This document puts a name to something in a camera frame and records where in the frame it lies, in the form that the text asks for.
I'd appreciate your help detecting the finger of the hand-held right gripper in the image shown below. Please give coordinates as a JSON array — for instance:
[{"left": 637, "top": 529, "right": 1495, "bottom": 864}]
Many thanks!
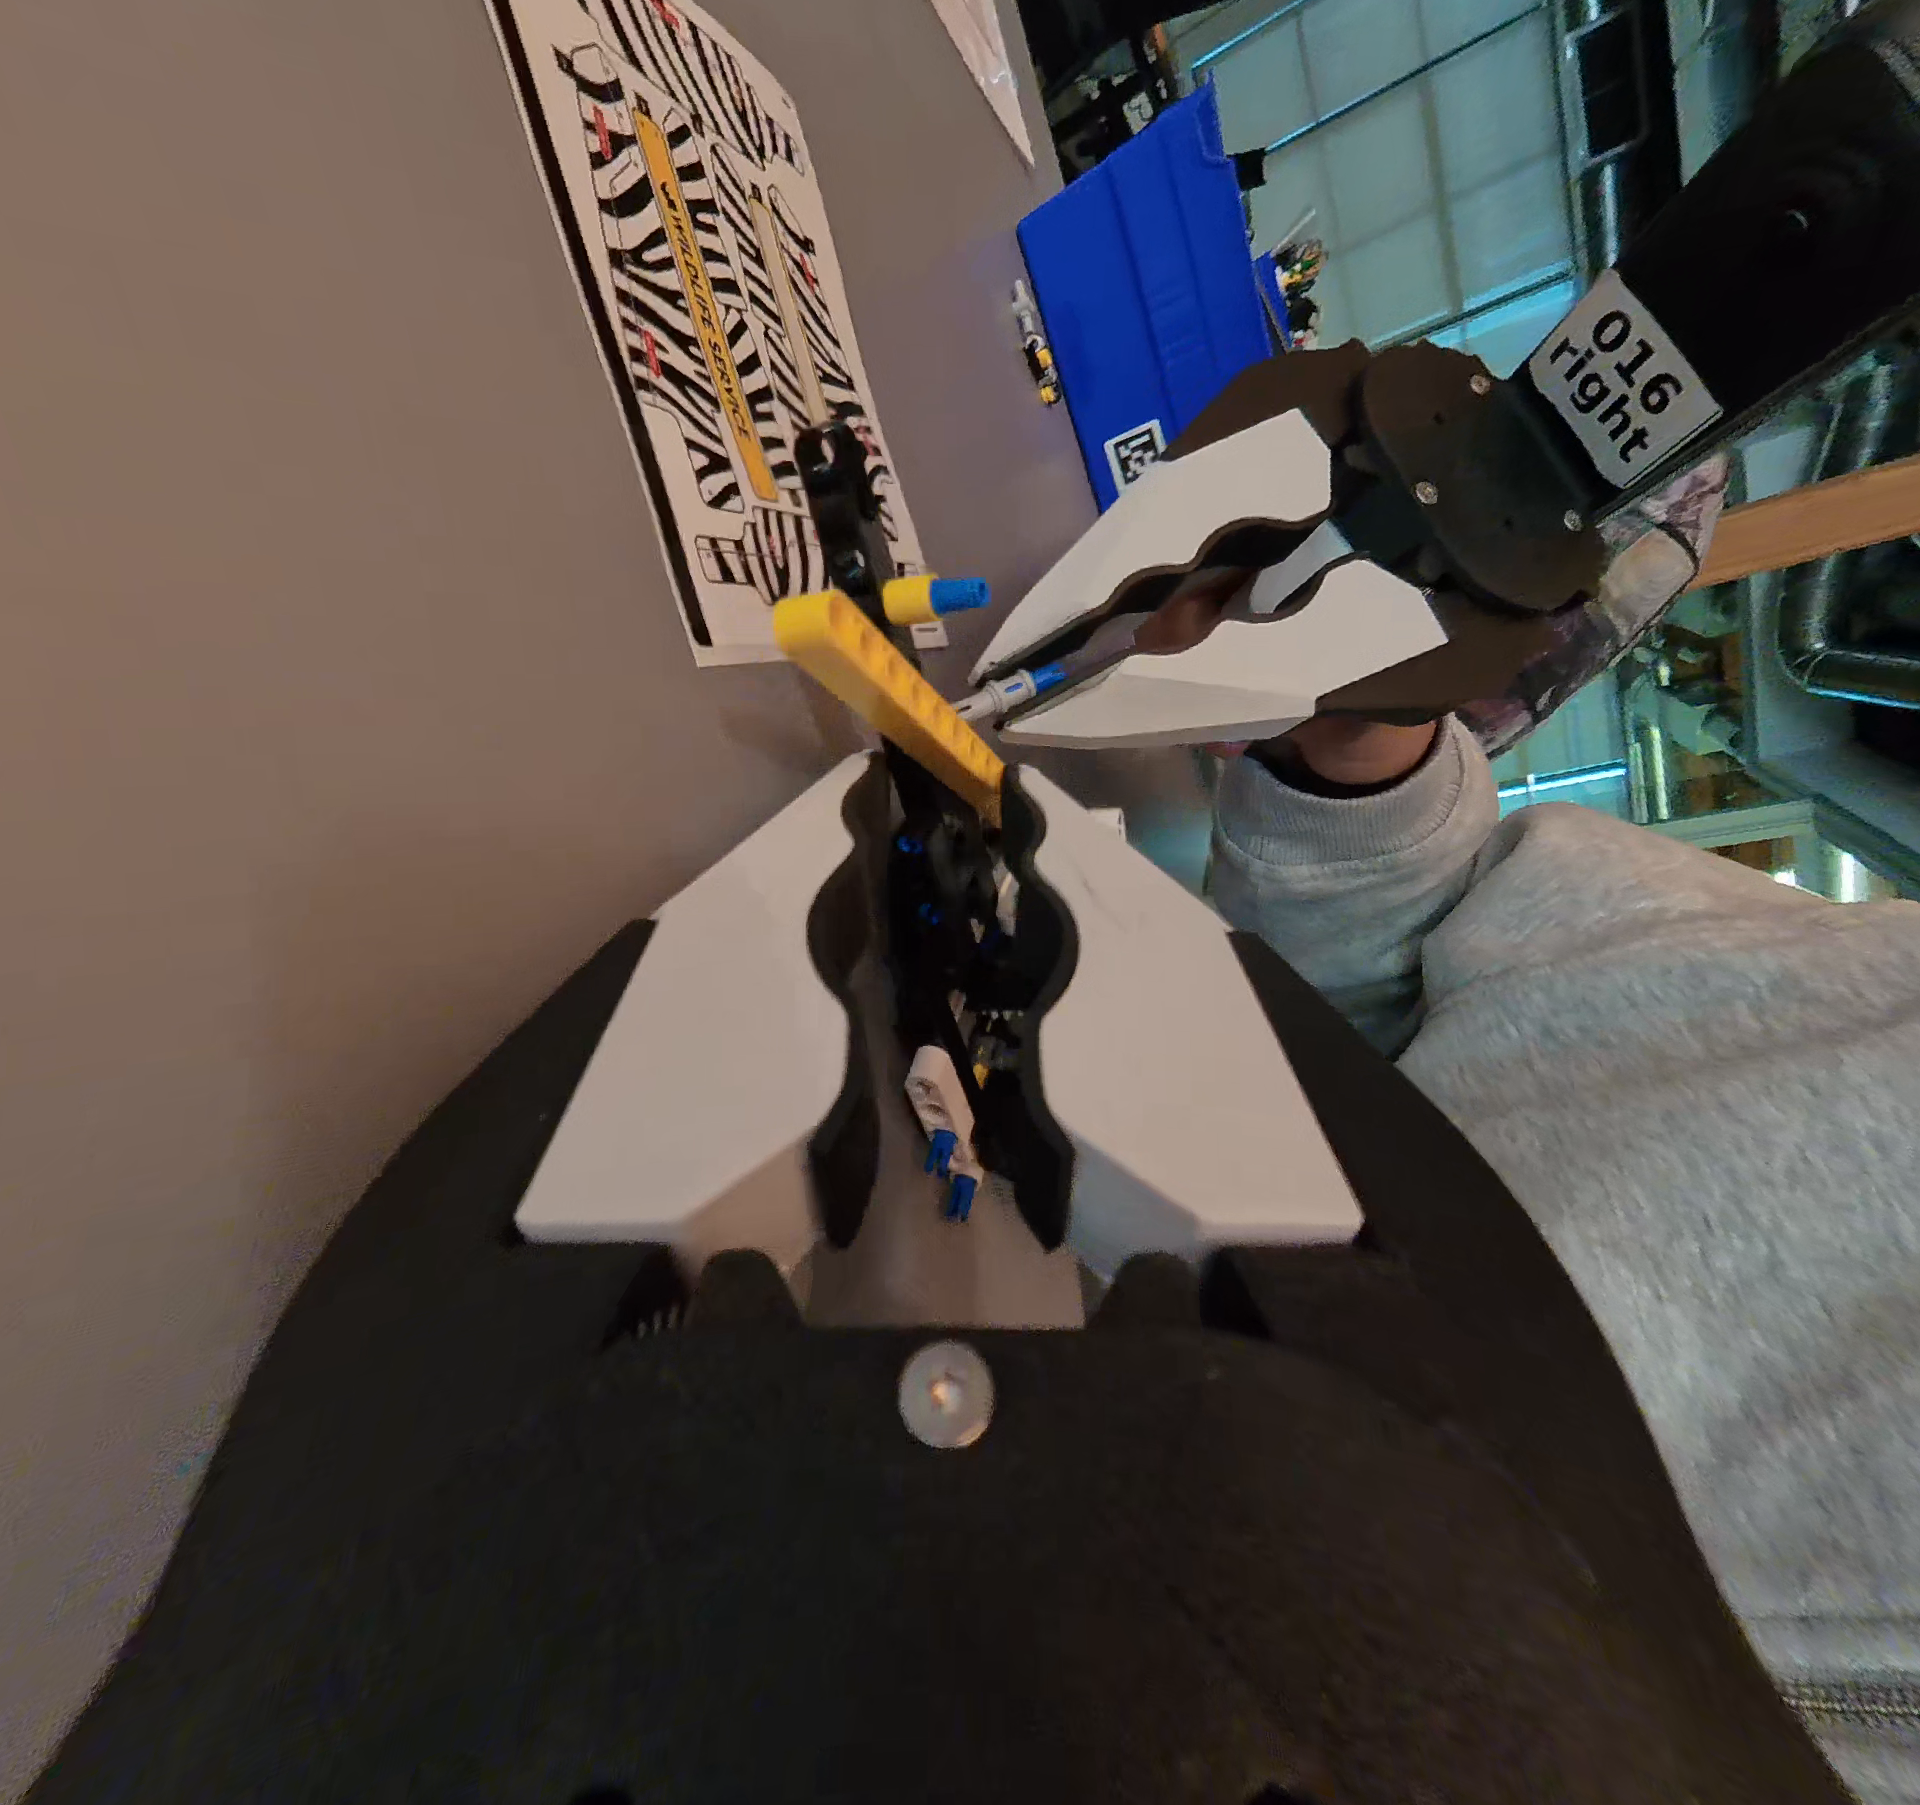
[
  {"left": 993, "top": 552, "right": 1452, "bottom": 753},
  {"left": 965, "top": 342, "right": 1364, "bottom": 686}
]

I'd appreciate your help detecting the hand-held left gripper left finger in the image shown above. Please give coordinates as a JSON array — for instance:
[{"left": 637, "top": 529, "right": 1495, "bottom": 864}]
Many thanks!
[{"left": 514, "top": 753, "right": 889, "bottom": 1248}]

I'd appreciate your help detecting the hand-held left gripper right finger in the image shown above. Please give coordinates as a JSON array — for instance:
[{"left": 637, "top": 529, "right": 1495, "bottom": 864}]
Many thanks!
[{"left": 996, "top": 766, "right": 1367, "bottom": 1288}]

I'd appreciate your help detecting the grey lego axle pin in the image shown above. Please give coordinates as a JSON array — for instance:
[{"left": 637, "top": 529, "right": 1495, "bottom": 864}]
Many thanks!
[{"left": 959, "top": 660, "right": 1074, "bottom": 724}]

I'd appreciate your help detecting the black lego beam with holes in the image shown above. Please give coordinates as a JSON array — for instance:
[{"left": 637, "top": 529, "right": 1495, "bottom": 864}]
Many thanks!
[{"left": 792, "top": 421, "right": 1059, "bottom": 1087}]

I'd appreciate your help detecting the person's right forearm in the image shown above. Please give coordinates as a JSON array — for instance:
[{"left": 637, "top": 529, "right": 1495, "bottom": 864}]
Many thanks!
[{"left": 1203, "top": 717, "right": 1502, "bottom": 1065}]

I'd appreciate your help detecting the person's right hand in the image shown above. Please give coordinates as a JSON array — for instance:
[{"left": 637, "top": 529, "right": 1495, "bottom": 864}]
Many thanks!
[{"left": 1285, "top": 706, "right": 1445, "bottom": 791}]

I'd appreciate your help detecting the blue plastic bin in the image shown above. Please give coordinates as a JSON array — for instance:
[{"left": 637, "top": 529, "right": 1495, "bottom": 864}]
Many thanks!
[{"left": 1014, "top": 76, "right": 1280, "bottom": 516}]

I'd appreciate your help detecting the grey sweatshirt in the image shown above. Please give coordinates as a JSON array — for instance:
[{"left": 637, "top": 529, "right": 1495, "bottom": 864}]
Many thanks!
[{"left": 1394, "top": 801, "right": 1920, "bottom": 1805}]

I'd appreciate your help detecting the zebra striped sticker sheet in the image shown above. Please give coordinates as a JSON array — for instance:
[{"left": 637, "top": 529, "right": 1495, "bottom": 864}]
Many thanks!
[{"left": 446, "top": 0, "right": 942, "bottom": 670}]

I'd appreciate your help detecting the white instruction paper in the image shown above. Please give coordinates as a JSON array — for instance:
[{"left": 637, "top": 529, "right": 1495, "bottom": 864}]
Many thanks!
[{"left": 870, "top": 0, "right": 1040, "bottom": 169}]

